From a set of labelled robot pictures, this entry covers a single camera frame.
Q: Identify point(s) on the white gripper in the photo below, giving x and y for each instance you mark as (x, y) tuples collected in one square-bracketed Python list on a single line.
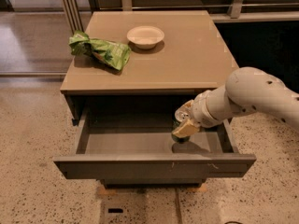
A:
[(199, 110)]

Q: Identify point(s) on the green soda can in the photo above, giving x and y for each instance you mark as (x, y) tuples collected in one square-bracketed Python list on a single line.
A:
[(179, 118)]

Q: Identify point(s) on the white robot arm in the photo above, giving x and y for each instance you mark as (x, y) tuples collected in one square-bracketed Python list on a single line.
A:
[(246, 90)]

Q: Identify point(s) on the open grey top drawer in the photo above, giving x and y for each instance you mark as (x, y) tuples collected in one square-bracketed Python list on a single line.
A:
[(128, 149)]

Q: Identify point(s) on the white paper bowl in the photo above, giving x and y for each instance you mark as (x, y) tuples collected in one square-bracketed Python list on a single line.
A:
[(145, 37)]

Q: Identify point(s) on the green chip bag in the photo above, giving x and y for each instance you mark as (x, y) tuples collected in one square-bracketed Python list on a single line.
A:
[(113, 54)]

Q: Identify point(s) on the metal railing frame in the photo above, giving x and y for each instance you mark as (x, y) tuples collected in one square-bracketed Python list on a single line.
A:
[(193, 0)]

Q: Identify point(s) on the metal window frame post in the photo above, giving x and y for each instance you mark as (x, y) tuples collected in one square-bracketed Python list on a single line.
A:
[(72, 15)]

